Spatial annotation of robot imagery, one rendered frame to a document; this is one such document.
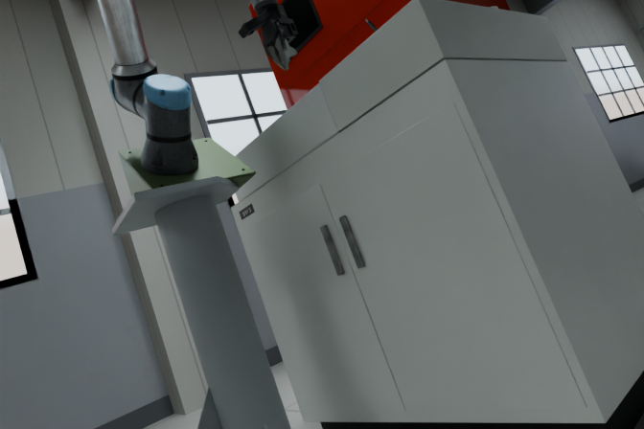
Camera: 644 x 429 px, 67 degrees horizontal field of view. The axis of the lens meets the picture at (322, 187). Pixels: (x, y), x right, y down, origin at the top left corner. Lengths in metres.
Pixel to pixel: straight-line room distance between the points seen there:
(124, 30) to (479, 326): 1.08
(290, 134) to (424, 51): 0.49
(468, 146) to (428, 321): 0.42
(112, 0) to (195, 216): 0.56
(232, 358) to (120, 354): 2.27
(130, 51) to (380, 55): 0.64
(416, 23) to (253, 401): 0.94
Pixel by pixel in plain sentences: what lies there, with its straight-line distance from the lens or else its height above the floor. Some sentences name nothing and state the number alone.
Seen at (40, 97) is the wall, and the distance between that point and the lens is 3.93.
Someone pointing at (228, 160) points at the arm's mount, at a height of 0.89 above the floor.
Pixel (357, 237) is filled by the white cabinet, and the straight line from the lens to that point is 1.26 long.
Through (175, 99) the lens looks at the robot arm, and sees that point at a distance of 1.29.
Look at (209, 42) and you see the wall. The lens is 4.51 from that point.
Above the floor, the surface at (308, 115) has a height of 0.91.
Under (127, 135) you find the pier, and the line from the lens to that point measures 3.56.
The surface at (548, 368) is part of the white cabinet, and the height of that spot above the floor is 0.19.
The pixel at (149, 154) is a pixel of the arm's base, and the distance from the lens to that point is 1.35.
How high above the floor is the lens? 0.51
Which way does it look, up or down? 9 degrees up
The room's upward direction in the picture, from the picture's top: 21 degrees counter-clockwise
